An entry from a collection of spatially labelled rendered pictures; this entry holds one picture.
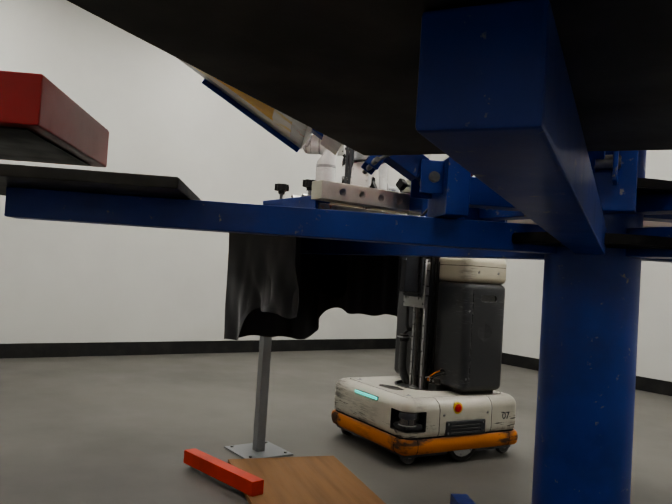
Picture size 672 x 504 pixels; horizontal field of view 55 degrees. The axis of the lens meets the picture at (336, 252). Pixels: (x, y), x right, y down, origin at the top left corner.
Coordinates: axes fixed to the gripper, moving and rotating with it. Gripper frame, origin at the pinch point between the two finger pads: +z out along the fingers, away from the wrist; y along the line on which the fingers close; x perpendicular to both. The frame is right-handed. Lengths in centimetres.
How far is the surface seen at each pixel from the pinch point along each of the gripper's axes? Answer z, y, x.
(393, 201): 0.3, -26.0, 9.0
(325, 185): -1.2, -26.0, 33.0
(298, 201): 1.8, -8.7, 30.3
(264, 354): 59, 76, -11
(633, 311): 26, -94, 0
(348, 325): 76, 368, -278
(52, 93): -7, -44, 105
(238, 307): 36, 42, 21
